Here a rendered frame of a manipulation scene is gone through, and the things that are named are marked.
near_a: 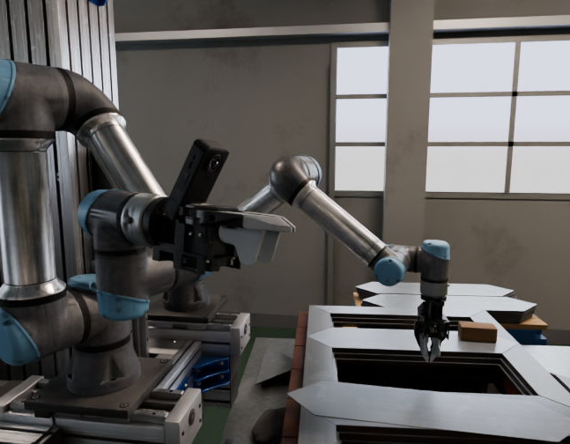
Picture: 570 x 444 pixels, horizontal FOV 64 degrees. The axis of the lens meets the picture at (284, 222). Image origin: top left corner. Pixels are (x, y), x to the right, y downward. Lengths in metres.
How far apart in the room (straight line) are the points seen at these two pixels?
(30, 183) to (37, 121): 0.11
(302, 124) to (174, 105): 1.09
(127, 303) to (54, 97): 0.40
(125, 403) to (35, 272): 0.31
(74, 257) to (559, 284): 3.68
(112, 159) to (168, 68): 3.26
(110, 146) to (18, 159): 0.15
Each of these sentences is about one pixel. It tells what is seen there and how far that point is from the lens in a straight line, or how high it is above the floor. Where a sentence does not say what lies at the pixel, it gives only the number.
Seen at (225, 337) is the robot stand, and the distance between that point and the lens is 1.47.
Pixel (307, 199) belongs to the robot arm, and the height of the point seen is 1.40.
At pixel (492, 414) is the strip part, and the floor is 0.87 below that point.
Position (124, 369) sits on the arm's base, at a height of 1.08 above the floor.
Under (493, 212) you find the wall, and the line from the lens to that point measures 3.95.
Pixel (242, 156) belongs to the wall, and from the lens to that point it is 3.88.
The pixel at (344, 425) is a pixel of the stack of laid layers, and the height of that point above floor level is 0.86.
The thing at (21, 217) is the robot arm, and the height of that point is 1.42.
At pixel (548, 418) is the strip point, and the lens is 1.42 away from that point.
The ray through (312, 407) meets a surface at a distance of 1.30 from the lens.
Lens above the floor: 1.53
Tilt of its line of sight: 9 degrees down
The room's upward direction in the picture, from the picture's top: straight up
